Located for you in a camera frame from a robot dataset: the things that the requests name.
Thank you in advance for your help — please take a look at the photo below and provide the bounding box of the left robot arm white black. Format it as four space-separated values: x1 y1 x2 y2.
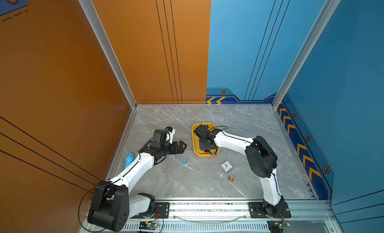
87 126 187 232

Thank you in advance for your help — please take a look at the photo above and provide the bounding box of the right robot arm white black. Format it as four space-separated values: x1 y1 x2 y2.
192 123 287 218

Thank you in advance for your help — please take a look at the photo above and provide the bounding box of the yellow plastic bin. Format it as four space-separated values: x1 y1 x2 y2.
192 122 220 158

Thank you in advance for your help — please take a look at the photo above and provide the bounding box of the light blue cylinder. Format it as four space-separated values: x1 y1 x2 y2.
125 153 135 168

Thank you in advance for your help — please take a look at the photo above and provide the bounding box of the small white square clock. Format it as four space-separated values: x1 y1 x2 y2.
220 161 234 173

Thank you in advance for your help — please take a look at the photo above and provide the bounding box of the green circuit board left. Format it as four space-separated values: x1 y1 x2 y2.
138 222 159 233

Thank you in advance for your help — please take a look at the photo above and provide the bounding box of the circuit board right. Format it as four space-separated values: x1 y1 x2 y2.
267 221 291 233

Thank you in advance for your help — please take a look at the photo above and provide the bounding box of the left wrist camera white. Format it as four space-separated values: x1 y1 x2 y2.
165 126 175 144

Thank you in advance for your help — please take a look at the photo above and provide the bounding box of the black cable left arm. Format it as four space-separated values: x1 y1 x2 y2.
77 160 142 233

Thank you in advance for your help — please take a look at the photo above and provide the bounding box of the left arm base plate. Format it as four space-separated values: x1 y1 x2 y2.
133 202 170 220

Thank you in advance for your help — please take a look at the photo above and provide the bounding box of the aluminium front rail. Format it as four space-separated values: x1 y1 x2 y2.
78 199 344 233

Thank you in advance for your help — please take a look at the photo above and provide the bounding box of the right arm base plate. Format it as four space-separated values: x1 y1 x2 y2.
248 202 292 219

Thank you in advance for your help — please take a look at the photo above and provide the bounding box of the left aluminium corner post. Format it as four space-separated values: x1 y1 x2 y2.
78 0 137 110

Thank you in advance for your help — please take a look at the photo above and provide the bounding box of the aluminium corner post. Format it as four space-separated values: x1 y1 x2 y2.
78 0 137 110
272 0 341 110

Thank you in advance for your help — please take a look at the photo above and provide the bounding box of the right aluminium corner post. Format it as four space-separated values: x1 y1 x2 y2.
272 0 341 110

